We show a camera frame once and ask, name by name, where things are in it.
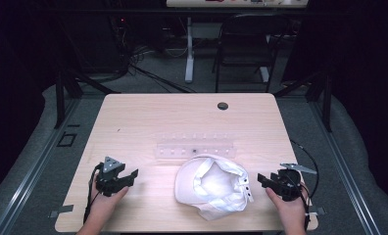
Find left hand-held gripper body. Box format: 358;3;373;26
95;156;126;198

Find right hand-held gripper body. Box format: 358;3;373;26
269;163;318;202

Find white baseball cap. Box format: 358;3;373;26
173;153;255;221

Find person's right hand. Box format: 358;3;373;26
265;182;310;229

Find person's left hand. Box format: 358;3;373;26
89;177;130;227

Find clear acrylic rack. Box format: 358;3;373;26
155;132;238;162

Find black metal stand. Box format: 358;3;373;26
273;70;334;133
53;68;121;130

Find white desk leg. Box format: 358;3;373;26
184;16;196;84

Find black chair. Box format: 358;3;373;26
212;13;293;94

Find white background desk top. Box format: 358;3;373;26
166;0;310;9

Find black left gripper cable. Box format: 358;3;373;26
82;162;104;225

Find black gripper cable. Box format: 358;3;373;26
82;162;104;225
289;139;320;231

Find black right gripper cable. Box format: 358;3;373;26
289;139;320;231

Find black floor cables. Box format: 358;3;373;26
126;45;196;94

